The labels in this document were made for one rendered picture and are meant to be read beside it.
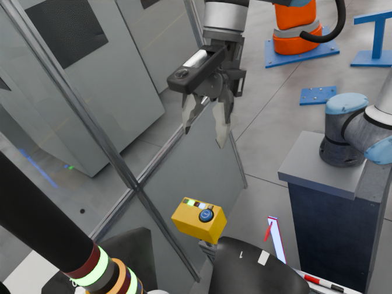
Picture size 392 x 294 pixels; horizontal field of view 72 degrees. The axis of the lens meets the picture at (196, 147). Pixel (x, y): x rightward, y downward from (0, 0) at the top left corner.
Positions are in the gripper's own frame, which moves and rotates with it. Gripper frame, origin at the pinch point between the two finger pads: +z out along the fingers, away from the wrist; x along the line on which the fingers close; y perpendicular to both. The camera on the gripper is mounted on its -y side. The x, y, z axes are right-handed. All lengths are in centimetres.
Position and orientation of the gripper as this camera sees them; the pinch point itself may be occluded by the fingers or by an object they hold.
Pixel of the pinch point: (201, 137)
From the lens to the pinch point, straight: 55.0
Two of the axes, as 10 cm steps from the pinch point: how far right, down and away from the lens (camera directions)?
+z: -1.2, 9.1, 3.9
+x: -7.7, -3.4, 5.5
